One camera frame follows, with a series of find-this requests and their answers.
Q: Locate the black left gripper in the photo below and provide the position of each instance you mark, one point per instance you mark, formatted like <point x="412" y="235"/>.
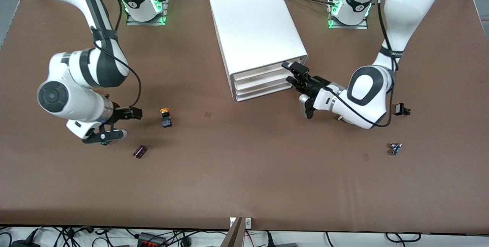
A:
<point x="315" y="83"/>

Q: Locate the small blue silver component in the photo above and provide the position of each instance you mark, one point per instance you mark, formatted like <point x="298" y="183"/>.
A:
<point x="395" y="148"/>

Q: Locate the black red power strip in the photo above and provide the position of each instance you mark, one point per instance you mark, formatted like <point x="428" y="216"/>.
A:
<point x="151" y="240"/>

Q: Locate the dark red capacitor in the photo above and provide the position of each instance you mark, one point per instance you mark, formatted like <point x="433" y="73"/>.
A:
<point x="140" y="151"/>

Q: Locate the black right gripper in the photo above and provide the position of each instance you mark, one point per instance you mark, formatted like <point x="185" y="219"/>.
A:
<point x="119" y="113"/>

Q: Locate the small black electronic component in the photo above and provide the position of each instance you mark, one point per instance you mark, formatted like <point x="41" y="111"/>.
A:
<point x="400" y="109"/>

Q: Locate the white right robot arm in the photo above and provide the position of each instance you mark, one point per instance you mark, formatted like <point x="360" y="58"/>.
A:
<point x="80" y="105"/>

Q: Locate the white drawer cabinet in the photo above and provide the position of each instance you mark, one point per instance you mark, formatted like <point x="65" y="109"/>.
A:
<point x="256" y="25"/>

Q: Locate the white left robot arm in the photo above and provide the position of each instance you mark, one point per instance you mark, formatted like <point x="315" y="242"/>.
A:
<point x="405" y="10"/>

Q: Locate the black power plug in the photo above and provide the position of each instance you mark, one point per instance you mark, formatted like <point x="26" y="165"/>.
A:
<point x="23" y="242"/>

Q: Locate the brown aluminium post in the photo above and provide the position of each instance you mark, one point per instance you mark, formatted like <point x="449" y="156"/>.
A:
<point x="233" y="235"/>

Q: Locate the white plastic drawer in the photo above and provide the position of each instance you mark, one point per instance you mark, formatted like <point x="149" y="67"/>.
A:
<point x="263" y="83"/>
<point x="263" y="72"/>
<point x="263" y="93"/>

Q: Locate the yellow push button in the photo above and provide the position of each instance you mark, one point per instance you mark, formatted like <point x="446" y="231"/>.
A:
<point x="166" y="119"/>

